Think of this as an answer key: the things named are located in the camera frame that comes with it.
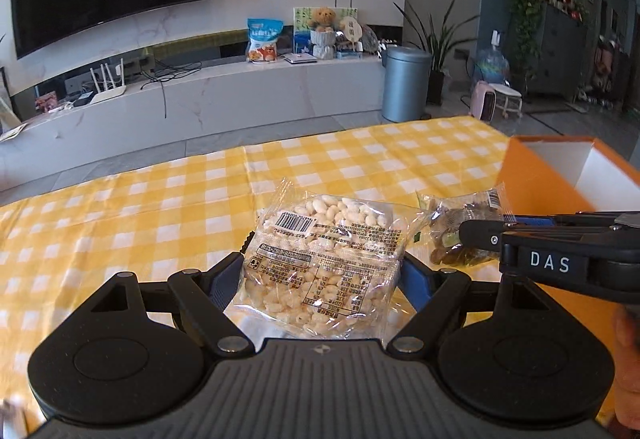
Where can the person's right hand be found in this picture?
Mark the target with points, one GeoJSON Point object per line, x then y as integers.
{"type": "Point", "coordinates": [629, 354]}

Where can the white router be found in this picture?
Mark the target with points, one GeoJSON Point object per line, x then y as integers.
{"type": "Point", "coordinates": [107, 91]}

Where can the round paper fan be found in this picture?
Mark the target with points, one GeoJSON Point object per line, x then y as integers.
{"type": "Point", "coordinates": [351, 29]}

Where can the white low stool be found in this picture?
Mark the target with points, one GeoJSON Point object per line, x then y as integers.
{"type": "Point", "coordinates": [507, 99]}

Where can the clear puffed rice packet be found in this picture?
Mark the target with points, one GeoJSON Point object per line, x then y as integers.
{"type": "Point", "coordinates": [320, 259]}

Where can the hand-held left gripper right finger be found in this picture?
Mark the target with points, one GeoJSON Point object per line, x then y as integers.
{"type": "Point", "coordinates": [412, 281]}

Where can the blue water jug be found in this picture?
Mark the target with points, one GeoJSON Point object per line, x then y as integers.
{"type": "Point", "coordinates": [492, 64]}

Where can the grey-blue trash can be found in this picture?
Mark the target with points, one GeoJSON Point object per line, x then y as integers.
{"type": "Point", "coordinates": [405, 84]}

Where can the potted long-leaf plant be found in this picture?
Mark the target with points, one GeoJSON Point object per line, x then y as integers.
{"type": "Point", "coordinates": [437, 44]}

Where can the climbing green plant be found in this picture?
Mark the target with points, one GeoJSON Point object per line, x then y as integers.
{"type": "Point", "coordinates": [525, 9]}

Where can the green picture board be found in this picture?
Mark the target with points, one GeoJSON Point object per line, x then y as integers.
{"type": "Point", "coordinates": [350, 19]}

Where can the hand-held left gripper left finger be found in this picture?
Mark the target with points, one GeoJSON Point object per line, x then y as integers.
{"type": "Point", "coordinates": [227, 276]}

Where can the shoe rack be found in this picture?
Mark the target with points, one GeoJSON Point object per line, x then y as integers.
{"type": "Point", "coordinates": [610, 69]}

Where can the grey cabinet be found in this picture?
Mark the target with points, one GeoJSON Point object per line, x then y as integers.
{"type": "Point", "coordinates": [560, 54]}

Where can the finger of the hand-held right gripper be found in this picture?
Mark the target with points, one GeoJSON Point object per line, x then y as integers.
{"type": "Point", "coordinates": [530, 244]}
{"type": "Point", "coordinates": [540, 221]}

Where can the teddy bear bouquet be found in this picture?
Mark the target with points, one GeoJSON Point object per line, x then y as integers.
{"type": "Point", "coordinates": [322, 31]}

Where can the white marble media console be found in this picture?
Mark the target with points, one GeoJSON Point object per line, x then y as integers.
{"type": "Point", "coordinates": [200, 104]}

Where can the orange cardboard box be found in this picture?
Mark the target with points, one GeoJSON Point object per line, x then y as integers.
{"type": "Point", "coordinates": [540, 179]}

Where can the clear dark snack packet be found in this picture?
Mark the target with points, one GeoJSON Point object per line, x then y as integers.
{"type": "Point", "coordinates": [445, 219]}

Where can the small photo frame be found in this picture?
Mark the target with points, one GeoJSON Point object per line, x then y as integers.
{"type": "Point", "coordinates": [46, 101]}

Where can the yellow checkered tablecloth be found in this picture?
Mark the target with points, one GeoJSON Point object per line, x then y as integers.
{"type": "Point", "coordinates": [150, 219]}

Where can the flat white box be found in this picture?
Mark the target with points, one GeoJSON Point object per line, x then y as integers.
{"type": "Point", "coordinates": [301, 58]}

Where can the blue snack bag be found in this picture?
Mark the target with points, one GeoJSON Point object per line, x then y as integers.
{"type": "Point", "coordinates": [264, 39]}

